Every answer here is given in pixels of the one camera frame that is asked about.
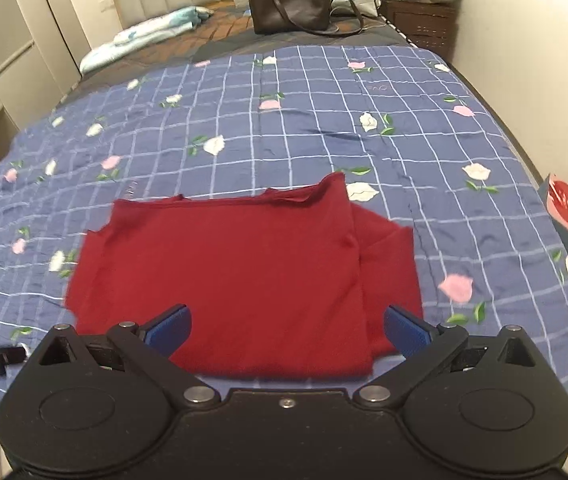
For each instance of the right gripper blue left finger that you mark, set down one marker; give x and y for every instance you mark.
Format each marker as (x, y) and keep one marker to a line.
(147, 348)

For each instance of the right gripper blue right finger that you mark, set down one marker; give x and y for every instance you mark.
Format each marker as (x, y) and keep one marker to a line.
(427, 350)

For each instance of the dark wooden nightstand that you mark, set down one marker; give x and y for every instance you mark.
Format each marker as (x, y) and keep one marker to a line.
(431, 26)

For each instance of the blue floral checked quilt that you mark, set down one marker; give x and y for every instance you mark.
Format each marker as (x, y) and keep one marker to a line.
(413, 142)

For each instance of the dark brown shoulder bag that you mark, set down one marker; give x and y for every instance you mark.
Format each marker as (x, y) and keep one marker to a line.
(312, 16)

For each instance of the red knit sweater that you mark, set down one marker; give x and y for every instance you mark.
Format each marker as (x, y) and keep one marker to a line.
(285, 285)

